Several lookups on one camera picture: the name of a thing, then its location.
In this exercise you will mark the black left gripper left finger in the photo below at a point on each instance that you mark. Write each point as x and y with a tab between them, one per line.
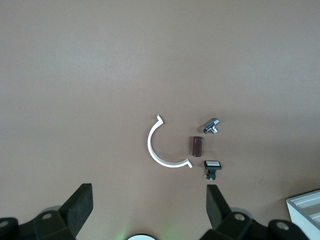
75	207

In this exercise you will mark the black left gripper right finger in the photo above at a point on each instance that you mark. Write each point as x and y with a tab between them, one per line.
217	207

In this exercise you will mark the white square push button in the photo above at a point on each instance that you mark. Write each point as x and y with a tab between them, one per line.
212	164

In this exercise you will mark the white drawer cabinet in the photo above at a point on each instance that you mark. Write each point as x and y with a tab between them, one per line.
300	217

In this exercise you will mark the white semicircular pipe clamp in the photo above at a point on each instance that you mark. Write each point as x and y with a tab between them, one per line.
172	165

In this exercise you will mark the brown cylinder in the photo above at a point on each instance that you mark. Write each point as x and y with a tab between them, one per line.
196	146

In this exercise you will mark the chrome valve fitting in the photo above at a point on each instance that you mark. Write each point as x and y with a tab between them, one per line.
210	125

